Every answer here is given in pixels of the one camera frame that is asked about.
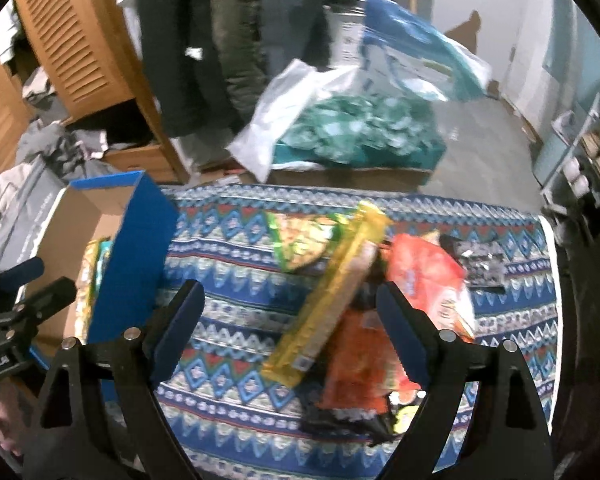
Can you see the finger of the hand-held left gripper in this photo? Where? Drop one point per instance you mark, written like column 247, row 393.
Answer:
column 27, row 269
column 52, row 295

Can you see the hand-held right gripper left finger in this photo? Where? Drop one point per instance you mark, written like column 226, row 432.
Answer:
column 180, row 320

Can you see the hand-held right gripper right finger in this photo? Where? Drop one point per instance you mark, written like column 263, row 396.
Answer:
column 397, row 325

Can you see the heap of assorted snack packets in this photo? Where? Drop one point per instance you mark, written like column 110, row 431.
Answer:
column 95, row 270

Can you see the dark orange snack packet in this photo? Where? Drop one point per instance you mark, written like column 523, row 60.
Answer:
column 360, row 360

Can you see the long yellow snack packet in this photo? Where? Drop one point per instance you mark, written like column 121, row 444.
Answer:
column 330, row 290

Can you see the blue cardboard box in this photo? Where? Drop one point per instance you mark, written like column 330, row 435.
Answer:
column 130, row 245

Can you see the green snack packet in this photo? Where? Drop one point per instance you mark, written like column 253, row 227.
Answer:
column 300, row 240

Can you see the person's left hand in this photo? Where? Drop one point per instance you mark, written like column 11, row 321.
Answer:
column 0, row 435

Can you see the grey fabric bag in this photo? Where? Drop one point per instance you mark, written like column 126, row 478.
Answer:
column 20, row 210

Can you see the printed blanket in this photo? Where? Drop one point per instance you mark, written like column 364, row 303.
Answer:
column 240, row 290

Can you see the black silver snack packet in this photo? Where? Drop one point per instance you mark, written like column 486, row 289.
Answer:
column 480, row 260

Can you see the grey clothing pile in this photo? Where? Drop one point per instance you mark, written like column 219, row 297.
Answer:
column 55, row 145

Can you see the teal brown cardboard box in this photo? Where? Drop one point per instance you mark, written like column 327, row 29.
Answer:
column 350, row 177

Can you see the teal fabric in box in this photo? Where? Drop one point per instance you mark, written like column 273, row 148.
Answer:
column 365, row 125

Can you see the wooden louvered wardrobe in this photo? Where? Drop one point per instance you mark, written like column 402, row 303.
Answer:
column 75, row 45

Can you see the shelf rack with cups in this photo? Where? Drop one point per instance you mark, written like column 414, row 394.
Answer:
column 585, row 160

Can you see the dark hanging jacket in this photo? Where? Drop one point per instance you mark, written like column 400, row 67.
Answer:
column 185, row 60

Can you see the blue white plastic bag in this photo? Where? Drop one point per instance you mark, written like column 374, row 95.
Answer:
column 410, row 45

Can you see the olive hanging jacket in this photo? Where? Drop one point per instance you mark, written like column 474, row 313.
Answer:
column 240, row 35

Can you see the metal bucket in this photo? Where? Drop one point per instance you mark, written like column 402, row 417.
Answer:
column 345, row 30

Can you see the grey blue hanging garment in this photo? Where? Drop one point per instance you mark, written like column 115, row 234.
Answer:
column 290, row 10

